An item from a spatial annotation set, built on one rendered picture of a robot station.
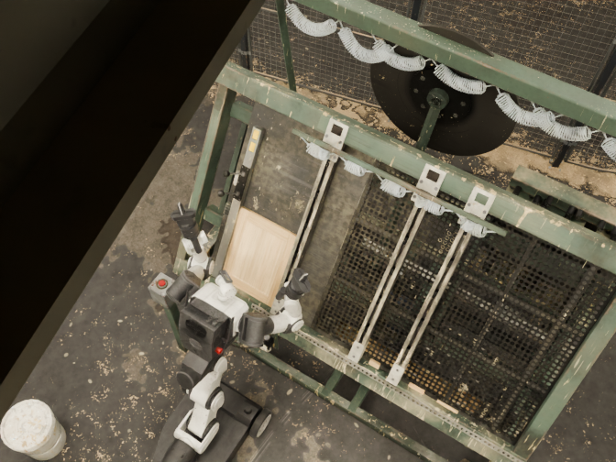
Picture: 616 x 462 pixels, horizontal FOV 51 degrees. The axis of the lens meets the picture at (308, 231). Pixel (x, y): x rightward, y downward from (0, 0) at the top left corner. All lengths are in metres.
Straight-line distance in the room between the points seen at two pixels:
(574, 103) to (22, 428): 3.45
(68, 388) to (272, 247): 1.86
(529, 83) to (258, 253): 1.64
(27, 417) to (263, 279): 1.66
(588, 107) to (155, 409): 3.14
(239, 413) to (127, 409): 0.78
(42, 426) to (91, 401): 0.48
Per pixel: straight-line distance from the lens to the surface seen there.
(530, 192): 3.23
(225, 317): 3.14
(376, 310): 3.38
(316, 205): 3.25
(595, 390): 4.89
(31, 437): 4.27
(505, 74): 3.07
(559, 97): 3.05
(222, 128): 3.51
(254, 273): 3.65
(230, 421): 4.23
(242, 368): 4.51
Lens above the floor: 4.21
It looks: 58 degrees down
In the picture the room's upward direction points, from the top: 2 degrees clockwise
